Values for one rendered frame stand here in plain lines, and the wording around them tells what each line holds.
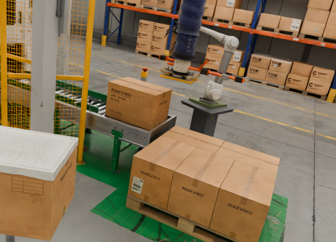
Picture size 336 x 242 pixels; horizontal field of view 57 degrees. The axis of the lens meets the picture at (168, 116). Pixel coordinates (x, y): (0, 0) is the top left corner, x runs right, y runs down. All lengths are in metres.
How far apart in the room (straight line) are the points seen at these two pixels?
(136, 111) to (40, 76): 1.09
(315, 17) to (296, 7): 1.48
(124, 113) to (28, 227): 1.96
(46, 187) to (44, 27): 1.45
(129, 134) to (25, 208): 1.78
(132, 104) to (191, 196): 1.23
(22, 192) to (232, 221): 1.66
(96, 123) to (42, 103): 0.84
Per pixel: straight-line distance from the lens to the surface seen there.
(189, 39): 3.09
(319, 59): 11.39
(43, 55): 2.70
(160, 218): 2.94
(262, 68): 10.15
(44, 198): 1.63
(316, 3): 10.08
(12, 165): 1.60
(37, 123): 2.91
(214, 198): 2.61
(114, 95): 3.44
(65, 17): 2.75
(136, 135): 3.21
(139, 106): 3.29
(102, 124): 3.42
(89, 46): 3.22
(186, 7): 3.07
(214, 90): 3.58
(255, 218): 2.61
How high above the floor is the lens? 1.82
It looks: 19 degrees down
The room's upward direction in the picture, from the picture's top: 10 degrees clockwise
